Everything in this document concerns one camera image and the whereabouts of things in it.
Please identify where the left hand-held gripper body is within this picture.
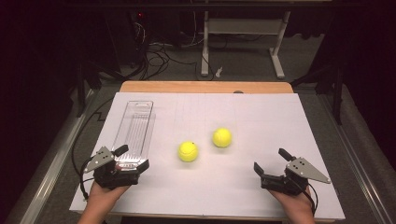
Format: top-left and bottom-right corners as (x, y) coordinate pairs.
(83, 145), (141, 190)

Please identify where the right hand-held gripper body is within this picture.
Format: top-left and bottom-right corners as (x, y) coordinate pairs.
(261, 157), (332, 197)

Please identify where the clear plastic tray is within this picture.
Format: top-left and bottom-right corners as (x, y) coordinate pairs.
(111, 100), (157, 172)

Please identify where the yellow tennis ball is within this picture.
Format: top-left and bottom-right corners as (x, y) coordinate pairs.
(212, 127), (233, 148)
(177, 141), (199, 163)

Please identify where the person's left hand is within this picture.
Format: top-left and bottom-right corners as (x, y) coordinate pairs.
(85, 182), (130, 208)

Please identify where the person's right hand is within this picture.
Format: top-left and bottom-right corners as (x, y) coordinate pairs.
(269, 187), (316, 217)

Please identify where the white table cover board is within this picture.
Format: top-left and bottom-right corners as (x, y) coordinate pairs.
(69, 91), (346, 222)

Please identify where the black stand leg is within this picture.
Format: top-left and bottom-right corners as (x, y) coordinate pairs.
(290, 60), (346, 126)
(75, 59), (125, 118)

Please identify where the dark computer tower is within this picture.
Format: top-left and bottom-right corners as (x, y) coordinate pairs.
(129, 8), (151, 68)

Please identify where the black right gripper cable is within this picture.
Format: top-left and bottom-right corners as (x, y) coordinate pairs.
(303, 182), (319, 217)

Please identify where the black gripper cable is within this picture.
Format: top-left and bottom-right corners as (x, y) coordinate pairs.
(70, 96), (116, 201)
(303, 182), (319, 217)

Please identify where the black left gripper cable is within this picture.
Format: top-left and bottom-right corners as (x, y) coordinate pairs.
(70, 96), (116, 201)

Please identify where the aluminium floor rail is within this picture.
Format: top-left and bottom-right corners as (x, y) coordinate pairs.
(17, 89), (95, 224)
(317, 92), (396, 224)

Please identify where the tangle of black floor cables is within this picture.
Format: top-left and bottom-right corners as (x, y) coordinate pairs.
(134, 43), (202, 82)

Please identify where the white metal desk frame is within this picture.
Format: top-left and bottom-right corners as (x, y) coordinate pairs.
(200, 10), (292, 79)

